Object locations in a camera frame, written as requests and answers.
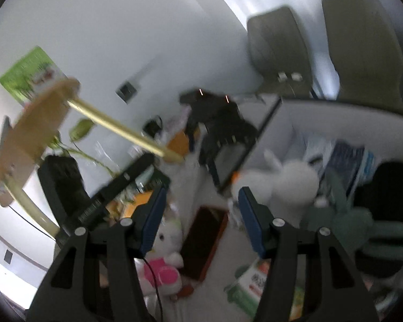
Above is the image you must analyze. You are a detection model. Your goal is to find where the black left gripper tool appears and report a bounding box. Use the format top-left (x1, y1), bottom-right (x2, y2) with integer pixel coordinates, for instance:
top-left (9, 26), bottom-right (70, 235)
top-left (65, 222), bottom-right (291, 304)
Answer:
top-left (36, 152), bottom-right (172, 246)

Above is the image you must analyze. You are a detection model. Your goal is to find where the green potted plant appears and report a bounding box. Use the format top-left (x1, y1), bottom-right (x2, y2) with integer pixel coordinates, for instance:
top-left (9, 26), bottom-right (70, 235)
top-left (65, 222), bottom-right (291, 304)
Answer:
top-left (48, 119), bottom-right (117, 177)

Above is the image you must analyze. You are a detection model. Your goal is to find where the white pink plush rabbit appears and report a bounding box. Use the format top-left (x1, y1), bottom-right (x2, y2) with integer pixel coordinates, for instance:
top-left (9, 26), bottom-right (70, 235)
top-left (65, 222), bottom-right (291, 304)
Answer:
top-left (137, 217), bottom-right (184, 297)

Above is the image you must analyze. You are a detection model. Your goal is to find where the green snack packet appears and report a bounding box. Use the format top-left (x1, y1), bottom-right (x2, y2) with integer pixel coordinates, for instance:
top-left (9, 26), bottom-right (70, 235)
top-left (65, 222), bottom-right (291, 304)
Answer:
top-left (224, 257), bottom-right (305, 321)

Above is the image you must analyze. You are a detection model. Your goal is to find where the white phone charger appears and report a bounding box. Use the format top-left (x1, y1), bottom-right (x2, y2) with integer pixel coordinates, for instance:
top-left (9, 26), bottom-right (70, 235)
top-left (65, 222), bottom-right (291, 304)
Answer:
top-left (277, 72), bottom-right (304, 83)

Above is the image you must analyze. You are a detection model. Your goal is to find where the black camera on tripod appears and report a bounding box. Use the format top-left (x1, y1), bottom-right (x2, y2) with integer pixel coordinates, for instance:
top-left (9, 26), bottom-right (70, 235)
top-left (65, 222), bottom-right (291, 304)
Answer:
top-left (180, 88), bottom-right (258, 188)

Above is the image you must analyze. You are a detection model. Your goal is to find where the green picture book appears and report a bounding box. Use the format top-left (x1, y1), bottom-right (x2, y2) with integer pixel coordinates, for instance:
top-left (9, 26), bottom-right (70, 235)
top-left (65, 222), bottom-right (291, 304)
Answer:
top-left (0, 46), bottom-right (66, 106)

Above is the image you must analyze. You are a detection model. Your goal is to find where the green plush rabbit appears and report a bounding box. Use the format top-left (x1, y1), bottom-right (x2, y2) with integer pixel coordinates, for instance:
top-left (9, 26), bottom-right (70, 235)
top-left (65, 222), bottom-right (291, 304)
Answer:
top-left (300, 171), bottom-right (403, 279)

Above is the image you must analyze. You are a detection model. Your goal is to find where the black white storage box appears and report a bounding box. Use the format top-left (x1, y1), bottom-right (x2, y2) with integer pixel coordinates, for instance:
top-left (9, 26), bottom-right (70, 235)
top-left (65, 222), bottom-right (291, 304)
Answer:
top-left (217, 95), bottom-right (403, 195)

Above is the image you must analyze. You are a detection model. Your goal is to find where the red case smartphone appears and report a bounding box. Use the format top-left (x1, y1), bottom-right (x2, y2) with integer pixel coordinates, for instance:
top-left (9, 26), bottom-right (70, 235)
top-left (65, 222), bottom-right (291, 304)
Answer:
top-left (179, 206), bottom-right (228, 282)

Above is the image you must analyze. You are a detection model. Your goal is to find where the black pouch bag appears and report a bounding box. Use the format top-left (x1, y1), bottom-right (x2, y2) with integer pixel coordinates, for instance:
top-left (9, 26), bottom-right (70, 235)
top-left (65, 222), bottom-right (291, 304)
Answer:
top-left (352, 161), bottom-right (403, 222)

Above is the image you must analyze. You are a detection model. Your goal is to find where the grey wall socket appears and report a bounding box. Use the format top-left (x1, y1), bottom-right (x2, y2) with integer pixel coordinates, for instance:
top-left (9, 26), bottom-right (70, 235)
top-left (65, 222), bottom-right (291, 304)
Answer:
top-left (116, 82), bottom-right (137, 103)

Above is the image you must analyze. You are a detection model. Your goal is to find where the round wooden side table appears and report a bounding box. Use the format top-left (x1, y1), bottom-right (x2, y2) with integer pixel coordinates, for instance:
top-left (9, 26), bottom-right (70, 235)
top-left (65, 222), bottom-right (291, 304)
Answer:
top-left (0, 78), bottom-right (184, 236)

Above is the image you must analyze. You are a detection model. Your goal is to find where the near grey chair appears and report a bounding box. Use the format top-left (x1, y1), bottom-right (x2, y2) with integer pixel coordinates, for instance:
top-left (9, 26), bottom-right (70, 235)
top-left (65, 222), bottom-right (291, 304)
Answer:
top-left (247, 6), bottom-right (313, 98)

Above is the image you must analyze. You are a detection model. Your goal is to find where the far grey chair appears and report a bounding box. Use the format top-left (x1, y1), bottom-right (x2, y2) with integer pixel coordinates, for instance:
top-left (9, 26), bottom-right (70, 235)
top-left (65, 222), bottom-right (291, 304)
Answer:
top-left (322, 0), bottom-right (403, 111)

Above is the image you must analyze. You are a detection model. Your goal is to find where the blue white booklet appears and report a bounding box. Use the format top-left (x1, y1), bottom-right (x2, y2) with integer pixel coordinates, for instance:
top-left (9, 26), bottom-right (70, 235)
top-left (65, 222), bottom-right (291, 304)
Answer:
top-left (303, 134), bottom-right (377, 198)

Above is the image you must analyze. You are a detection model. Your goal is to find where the grey chair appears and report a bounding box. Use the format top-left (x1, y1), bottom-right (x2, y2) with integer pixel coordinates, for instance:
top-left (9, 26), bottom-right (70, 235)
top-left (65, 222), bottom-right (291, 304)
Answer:
top-left (322, 0), bottom-right (403, 111)
top-left (247, 6), bottom-right (313, 98)

